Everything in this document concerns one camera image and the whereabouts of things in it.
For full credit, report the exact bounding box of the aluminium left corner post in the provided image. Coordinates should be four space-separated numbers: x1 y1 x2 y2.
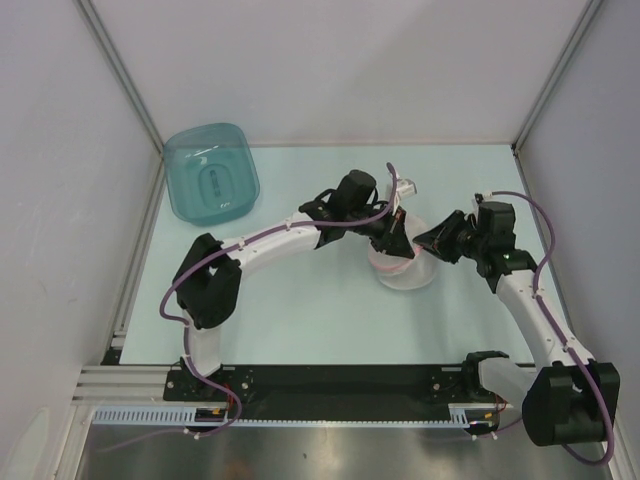
73 0 164 154

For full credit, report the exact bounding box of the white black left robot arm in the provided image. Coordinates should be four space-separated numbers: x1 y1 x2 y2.
168 170 417 400

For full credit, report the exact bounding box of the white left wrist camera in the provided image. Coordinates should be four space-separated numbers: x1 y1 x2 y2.
384 178 417 212

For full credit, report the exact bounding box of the aluminium front frame rail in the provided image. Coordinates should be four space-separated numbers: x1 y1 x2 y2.
69 364 619 407

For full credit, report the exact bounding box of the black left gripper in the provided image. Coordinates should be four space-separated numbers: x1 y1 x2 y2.
346 202 414 260

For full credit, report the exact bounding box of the white slotted cable duct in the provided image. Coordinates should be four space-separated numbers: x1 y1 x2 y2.
93 404 498 429

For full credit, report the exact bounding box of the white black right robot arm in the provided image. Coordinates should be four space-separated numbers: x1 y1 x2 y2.
414 201 620 447

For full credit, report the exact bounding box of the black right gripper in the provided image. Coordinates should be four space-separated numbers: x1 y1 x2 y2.
413 209 487 264

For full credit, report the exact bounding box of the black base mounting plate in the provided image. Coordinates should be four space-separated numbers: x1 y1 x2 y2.
163 363 518 435

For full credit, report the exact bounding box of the aluminium right corner post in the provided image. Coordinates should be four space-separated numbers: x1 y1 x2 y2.
511 0 605 156

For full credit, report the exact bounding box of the aluminium corner post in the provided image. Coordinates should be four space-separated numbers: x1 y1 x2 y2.
73 0 164 154
511 0 605 156

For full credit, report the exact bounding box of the pink mesh laundry bag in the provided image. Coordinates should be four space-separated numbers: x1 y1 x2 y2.
367 213 436 291

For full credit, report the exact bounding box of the teal plastic tub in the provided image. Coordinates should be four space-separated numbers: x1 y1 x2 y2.
163 123 260 227

